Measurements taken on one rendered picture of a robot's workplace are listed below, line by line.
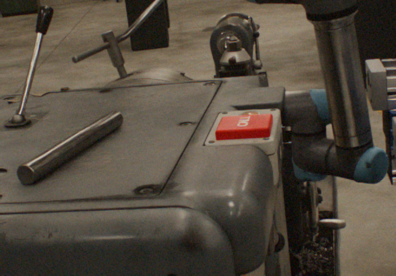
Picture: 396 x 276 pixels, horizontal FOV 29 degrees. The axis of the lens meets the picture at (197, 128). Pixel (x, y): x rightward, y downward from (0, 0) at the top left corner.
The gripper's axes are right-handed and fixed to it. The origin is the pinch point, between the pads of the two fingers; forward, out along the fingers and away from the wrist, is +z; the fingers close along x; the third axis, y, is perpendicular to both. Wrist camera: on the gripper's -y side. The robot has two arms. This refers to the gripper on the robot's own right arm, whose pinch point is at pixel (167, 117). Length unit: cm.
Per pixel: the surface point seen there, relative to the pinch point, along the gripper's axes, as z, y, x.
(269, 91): -27, -54, 17
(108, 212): -15, -95, 16
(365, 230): -47, 178, -105
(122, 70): 0.9, -27.8, 16.1
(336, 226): -34, 27, -38
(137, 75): -2.0, -29.0, 15.2
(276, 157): -29, -76, 14
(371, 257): -48, 150, -105
